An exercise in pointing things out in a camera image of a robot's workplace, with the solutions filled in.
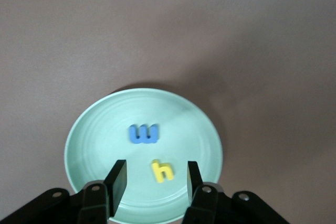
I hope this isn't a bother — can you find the blue foam lowercase m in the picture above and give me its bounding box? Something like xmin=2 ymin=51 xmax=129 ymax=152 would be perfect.
xmin=128 ymin=123 xmax=160 ymax=145

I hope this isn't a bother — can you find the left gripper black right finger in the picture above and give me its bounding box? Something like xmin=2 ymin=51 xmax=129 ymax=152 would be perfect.
xmin=182 ymin=161 xmax=233 ymax=224

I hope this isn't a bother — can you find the yellow foam lowercase h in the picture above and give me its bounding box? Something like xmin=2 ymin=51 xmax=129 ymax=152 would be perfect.
xmin=151 ymin=159 xmax=175 ymax=184

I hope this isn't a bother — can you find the green plate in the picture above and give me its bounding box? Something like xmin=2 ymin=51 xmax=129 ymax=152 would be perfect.
xmin=64 ymin=88 xmax=224 ymax=224

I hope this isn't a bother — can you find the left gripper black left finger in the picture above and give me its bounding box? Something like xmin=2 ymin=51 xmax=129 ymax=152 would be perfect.
xmin=77 ymin=159 xmax=128 ymax=224

